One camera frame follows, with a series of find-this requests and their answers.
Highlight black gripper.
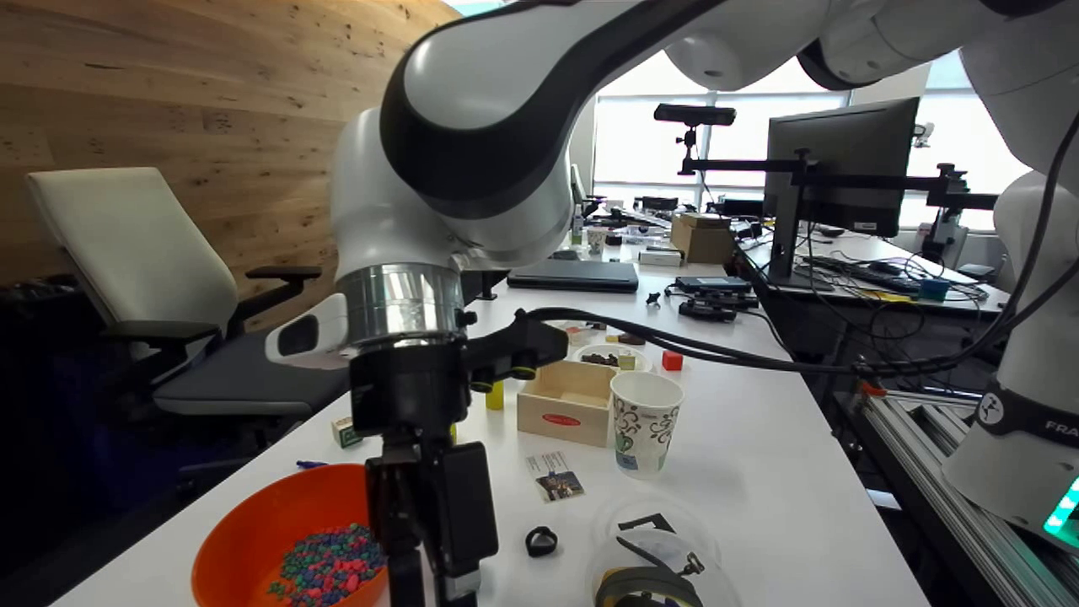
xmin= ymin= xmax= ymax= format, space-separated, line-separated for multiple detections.
xmin=350 ymin=345 xmax=499 ymax=607

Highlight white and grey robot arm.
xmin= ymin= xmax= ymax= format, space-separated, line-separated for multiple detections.
xmin=266 ymin=0 xmax=1079 ymax=549

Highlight colourful beads in bowl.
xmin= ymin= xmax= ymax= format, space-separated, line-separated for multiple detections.
xmin=269 ymin=522 xmax=383 ymax=607

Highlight small printed photo card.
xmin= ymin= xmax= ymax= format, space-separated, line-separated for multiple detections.
xmin=528 ymin=452 xmax=583 ymax=502

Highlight small patterned cube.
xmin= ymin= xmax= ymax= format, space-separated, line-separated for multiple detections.
xmin=332 ymin=420 xmax=362 ymax=448

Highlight roll of tape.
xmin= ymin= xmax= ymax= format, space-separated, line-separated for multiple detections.
xmin=592 ymin=566 xmax=700 ymax=607

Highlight orange plastic bowl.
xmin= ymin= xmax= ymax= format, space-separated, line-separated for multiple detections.
xmin=193 ymin=467 xmax=388 ymax=607

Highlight yellow upright block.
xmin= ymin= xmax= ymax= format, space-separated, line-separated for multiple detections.
xmin=486 ymin=381 xmax=505 ymax=413

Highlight clear plastic lid with items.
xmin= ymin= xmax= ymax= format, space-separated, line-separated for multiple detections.
xmin=589 ymin=502 xmax=741 ymax=607

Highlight small wooden box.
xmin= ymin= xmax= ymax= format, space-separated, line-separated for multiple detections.
xmin=516 ymin=360 xmax=615 ymax=448

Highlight patterned paper cup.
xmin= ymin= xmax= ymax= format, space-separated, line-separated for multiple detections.
xmin=609 ymin=370 xmax=680 ymax=472

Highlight red cube block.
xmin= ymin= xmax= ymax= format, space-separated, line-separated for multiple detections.
xmin=661 ymin=351 xmax=683 ymax=375

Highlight closed grey laptop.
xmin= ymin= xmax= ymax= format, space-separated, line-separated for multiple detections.
xmin=508 ymin=260 xmax=638 ymax=295

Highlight black device on table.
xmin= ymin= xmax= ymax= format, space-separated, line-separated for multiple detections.
xmin=677 ymin=295 xmax=736 ymax=324

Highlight white office chair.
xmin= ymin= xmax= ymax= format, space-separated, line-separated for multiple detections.
xmin=27 ymin=166 xmax=346 ymax=420

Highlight cardboard box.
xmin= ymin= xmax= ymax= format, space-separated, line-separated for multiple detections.
xmin=672 ymin=216 xmax=736 ymax=265

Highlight black computer monitor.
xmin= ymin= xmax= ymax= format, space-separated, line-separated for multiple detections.
xmin=765 ymin=97 xmax=918 ymax=238

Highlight small black ring object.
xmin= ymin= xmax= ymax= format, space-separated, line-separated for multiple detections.
xmin=527 ymin=528 xmax=559 ymax=560

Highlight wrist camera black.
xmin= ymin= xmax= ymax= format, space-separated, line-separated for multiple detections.
xmin=465 ymin=321 xmax=568 ymax=393

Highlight aluminium rail frame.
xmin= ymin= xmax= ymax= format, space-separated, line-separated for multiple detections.
xmin=854 ymin=393 xmax=1079 ymax=607

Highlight black camera on mount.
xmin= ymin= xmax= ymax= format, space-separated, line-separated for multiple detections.
xmin=653 ymin=105 xmax=736 ymax=126

